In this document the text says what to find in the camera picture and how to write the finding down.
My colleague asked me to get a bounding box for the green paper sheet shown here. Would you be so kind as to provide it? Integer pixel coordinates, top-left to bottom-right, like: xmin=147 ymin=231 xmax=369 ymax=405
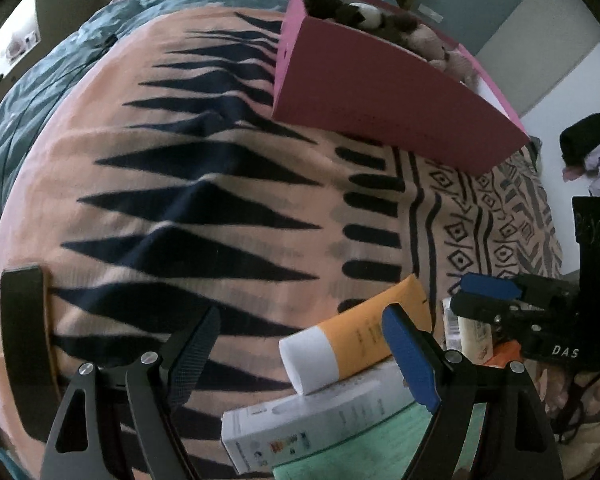
xmin=272 ymin=398 xmax=487 ymax=480

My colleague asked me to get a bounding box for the pink knitted teddy bear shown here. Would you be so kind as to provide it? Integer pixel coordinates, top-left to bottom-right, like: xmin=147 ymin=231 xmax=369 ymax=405
xmin=402 ymin=24 xmax=478 ymax=91

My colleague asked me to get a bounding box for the small beige product box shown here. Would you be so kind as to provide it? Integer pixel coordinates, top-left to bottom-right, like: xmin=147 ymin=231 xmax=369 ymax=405
xmin=441 ymin=298 xmax=493 ymax=365

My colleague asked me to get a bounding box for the red smartphone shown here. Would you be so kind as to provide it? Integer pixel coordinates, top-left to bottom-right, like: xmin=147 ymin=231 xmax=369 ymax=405
xmin=0 ymin=264 xmax=61 ymax=442

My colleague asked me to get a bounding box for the long white product box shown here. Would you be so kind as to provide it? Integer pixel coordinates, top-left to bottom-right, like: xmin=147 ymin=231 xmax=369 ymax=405
xmin=221 ymin=359 xmax=414 ymax=474

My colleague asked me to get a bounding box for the black garment on hook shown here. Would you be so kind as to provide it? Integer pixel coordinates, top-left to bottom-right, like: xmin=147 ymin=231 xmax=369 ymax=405
xmin=559 ymin=112 xmax=600 ymax=167

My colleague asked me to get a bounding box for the orange lotion tube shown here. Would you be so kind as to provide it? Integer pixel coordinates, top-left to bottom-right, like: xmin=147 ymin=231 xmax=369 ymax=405
xmin=278 ymin=274 xmax=434 ymax=396

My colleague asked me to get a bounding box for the brown knitted plush toy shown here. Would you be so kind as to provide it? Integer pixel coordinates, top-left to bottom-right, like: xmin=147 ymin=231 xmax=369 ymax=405
xmin=303 ymin=0 xmax=419 ymax=44

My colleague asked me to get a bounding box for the pink cardboard box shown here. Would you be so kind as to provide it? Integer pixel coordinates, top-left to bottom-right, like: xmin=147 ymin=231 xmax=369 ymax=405
xmin=272 ymin=0 xmax=529 ymax=176

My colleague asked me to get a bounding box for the peach black patterned blanket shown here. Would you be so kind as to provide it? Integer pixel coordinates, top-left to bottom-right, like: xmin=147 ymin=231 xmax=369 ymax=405
xmin=0 ymin=8 xmax=562 ymax=479

